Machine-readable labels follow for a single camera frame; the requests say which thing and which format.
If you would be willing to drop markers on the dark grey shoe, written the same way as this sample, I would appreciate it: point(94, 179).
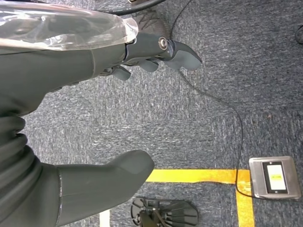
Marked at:
point(151, 24)

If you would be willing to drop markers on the clear plastic wrap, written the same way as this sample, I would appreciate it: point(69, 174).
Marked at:
point(59, 28)

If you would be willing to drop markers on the white floor tape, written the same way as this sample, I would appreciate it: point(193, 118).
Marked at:
point(104, 219)

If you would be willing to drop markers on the steel floor socket box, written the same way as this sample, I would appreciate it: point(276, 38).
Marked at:
point(257, 178)

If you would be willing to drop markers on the ribbed grey left arm sleeve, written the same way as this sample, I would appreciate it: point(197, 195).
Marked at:
point(11, 150)

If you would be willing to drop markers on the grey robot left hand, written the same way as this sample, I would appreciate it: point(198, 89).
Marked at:
point(47, 69)

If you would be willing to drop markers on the yellow floor tape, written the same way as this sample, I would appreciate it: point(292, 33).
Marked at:
point(189, 176)

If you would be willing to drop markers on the black ribbed plastic base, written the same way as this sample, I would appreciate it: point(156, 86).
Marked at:
point(174, 216)

